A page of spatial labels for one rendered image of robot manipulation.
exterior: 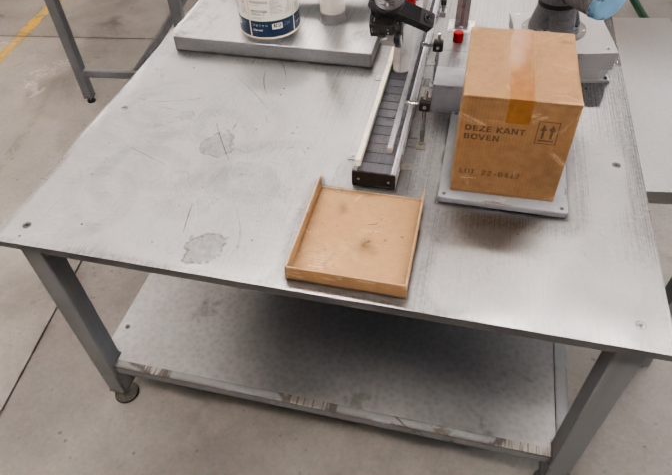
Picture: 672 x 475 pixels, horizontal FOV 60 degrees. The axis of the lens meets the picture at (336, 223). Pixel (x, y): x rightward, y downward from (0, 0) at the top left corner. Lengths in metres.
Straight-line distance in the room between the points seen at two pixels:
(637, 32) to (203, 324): 1.74
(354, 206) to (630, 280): 0.62
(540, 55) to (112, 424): 1.70
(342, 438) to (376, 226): 0.85
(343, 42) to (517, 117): 0.81
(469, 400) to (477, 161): 0.76
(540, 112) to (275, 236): 0.64
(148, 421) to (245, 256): 0.94
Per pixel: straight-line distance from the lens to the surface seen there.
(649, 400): 2.24
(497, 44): 1.45
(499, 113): 1.29
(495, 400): 1.83
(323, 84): 1.83
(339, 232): 1.34
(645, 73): 2.05
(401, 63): 1.76
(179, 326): 2.00
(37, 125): 3.53
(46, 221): 1.56
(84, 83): 3.50
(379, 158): 1.46
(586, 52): 1.89
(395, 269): 1.26
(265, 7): 1.94
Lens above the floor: 1.81
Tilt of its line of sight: 46 degrees down
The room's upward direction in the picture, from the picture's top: 3 degrees counter-clockwise
